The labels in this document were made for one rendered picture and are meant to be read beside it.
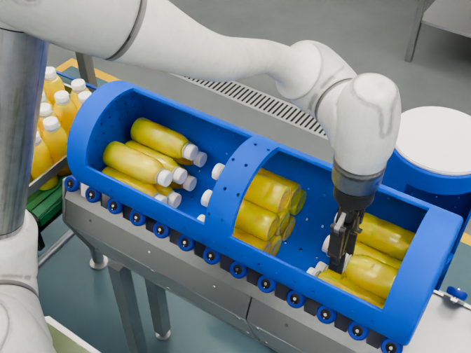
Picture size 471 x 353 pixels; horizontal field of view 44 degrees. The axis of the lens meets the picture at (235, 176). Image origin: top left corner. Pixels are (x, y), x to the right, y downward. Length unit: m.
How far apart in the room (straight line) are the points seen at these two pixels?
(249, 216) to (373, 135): 0.43
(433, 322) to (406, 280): 0.30
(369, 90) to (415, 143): 0.73
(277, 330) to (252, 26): 2.95
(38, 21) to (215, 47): 0.22
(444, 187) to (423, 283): 0.53
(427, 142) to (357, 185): 0.66
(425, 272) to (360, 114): 0.35
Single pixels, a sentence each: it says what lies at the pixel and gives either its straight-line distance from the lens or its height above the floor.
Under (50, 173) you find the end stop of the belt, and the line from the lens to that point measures 1.65.
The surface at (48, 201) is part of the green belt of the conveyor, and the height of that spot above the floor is 0.90.
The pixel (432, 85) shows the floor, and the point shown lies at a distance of 3.73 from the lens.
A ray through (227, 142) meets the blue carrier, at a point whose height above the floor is 1.09.
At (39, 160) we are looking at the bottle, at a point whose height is 1.01.
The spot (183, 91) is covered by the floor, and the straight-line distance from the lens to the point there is 3.50.
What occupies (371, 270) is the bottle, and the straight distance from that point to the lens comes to 1.20.
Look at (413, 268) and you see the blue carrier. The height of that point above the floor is 1.21.
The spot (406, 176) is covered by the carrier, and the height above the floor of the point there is 0.98.
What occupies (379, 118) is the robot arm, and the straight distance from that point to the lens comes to 0.92.
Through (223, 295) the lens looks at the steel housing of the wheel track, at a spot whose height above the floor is 0.87.
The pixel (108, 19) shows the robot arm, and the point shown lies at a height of 1.76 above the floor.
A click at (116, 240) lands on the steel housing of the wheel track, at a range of 1.59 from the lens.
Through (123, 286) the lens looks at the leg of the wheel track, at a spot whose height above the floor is 0.54.
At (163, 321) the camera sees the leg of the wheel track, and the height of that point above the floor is 0.13.
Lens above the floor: 2.07
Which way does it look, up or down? 45 degrees down
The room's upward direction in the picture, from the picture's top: straight up
